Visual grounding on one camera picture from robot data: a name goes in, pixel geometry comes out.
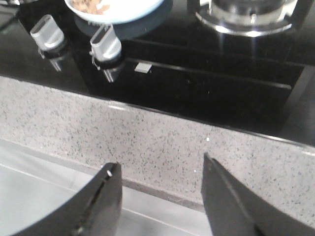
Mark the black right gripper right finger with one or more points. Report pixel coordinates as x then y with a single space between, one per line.
233 210

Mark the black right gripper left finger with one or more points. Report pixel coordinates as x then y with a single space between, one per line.
93 211

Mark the light blue plate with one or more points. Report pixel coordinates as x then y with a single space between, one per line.
120 11

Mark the brown meat pieces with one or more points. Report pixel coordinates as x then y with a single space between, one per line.
90 6

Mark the black glass gas hob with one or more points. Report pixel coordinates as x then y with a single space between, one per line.
173 64

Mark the right silver stove knob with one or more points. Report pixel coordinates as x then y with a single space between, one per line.
106 47

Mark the silver stove knob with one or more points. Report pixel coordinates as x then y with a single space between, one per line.
106 47
49 38

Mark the left silver stove knob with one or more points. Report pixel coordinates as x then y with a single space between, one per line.
49 38

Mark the right black burner head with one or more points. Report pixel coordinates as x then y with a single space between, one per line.
249 7

